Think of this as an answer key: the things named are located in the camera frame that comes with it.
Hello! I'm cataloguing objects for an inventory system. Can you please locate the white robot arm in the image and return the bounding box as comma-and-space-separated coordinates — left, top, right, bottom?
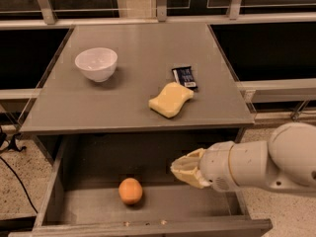
171, 122, 316, 194

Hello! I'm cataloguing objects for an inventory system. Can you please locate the orange fruit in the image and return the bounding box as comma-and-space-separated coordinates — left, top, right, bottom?
118, 178, 143, 205

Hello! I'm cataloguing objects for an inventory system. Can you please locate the metal window railing frame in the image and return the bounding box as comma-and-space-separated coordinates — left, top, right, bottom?
0, 0, 316, 119

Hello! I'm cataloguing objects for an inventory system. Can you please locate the black cable on floor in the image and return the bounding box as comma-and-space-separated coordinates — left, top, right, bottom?
0, 125, 40, 214

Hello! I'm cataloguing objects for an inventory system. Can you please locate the grey cabinet counter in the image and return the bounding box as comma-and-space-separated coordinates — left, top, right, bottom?
21, 23, 254, 135

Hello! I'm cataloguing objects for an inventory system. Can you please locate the open grey top drawer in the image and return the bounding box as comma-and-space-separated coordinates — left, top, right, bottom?
9, 132, 272, 237

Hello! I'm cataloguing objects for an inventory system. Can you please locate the white ceramic bowl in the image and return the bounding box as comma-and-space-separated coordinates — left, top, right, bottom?
75, 47, 118, 82

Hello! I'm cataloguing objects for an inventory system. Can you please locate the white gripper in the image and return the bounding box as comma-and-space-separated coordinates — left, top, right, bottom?
171, 141, 238, 193

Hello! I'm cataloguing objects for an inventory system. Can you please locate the yellow sponge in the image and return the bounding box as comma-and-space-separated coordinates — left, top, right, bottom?
148, 82, 194, 119

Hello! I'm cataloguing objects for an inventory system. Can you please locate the dark blue snack bar wrapper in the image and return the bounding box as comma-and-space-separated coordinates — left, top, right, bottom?
172, 66, 198, 90

